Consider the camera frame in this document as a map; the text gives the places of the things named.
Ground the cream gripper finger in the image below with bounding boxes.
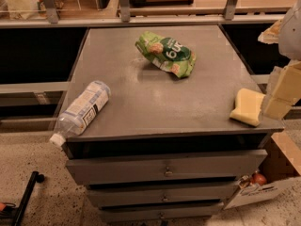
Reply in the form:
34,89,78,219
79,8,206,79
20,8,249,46
272,60,301,104
262,95,295,120

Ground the yellow sponge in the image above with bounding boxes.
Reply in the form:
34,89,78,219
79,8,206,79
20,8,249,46
230,89,264,126

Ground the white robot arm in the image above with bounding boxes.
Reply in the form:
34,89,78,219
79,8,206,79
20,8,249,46
258,0,301,120

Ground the green rice chip bag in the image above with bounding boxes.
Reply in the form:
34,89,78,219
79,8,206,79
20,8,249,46
135,31,197,78

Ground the open cardboard box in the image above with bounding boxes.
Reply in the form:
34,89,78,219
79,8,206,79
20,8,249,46
225,132,301,209

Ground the red onion in box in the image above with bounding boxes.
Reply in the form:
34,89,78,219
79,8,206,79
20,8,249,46
251,172,267,186

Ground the grey drawer cabinet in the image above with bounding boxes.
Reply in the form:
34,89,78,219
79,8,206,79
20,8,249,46
63,25,282,222

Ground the clear plastic water bottle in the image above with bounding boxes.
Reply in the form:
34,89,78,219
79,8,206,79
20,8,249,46
50,80,111,147

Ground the black metal stand leg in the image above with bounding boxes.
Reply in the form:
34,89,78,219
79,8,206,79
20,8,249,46
11,171,45,226

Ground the metal shelf rail frame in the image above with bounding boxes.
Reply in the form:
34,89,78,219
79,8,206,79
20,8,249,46
0,0,297,28

